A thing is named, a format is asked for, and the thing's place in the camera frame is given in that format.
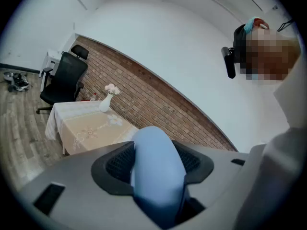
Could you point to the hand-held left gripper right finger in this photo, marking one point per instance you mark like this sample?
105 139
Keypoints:
216 176

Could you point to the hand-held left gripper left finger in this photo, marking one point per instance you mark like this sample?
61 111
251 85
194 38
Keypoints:
72 176

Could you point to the big blue plate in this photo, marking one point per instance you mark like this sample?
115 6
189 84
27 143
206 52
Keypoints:
156 171

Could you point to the table with beige tablecloth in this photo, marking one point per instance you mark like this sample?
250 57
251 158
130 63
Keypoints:
91 128

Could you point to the red box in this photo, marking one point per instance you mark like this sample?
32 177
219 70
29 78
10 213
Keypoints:
87 100

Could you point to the white vase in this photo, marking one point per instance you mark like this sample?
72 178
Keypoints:
105 104

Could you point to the clear bottle with red cap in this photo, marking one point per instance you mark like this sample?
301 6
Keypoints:
94 96

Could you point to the black mesh office chair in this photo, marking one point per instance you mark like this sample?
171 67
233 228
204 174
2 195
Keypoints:
64 75

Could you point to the person's white shirt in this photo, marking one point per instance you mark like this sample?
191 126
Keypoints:
291 99

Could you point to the white cabinet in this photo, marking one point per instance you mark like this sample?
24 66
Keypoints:
51 59

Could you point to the person's head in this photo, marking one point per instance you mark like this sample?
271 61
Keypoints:
271 54

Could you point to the blue face mask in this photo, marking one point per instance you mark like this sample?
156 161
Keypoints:
249 25

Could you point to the white earbud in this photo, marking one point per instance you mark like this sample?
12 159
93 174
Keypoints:
263 26

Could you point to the black head camera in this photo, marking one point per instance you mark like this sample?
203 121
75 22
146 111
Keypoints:
228 61

